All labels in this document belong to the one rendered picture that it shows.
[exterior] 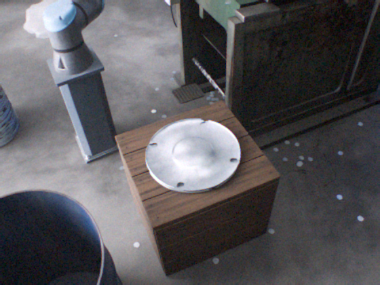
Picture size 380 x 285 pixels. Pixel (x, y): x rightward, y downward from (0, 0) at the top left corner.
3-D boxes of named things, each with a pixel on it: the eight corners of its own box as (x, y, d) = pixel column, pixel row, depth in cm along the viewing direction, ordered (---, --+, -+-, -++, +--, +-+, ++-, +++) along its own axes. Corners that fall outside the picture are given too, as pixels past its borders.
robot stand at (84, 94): (86, 164, 158) (55, 84, 125) (75, 138, 169) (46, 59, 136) (124, 148, 163) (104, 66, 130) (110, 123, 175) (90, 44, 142)
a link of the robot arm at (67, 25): (44, 47, 124) (32, 13, 114) (66, 28, 132) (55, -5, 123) (71, 51, 121) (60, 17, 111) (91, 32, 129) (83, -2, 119)
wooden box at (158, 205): (165, 277, 121) (153, 228, 95) (131, 195, 145) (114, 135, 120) (266, 233, 130) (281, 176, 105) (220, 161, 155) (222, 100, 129)
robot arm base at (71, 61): (59, 80, 126) (51, 57, 119) (51, 60, 136) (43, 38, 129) (98, 66, 131) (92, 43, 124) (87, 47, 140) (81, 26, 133)
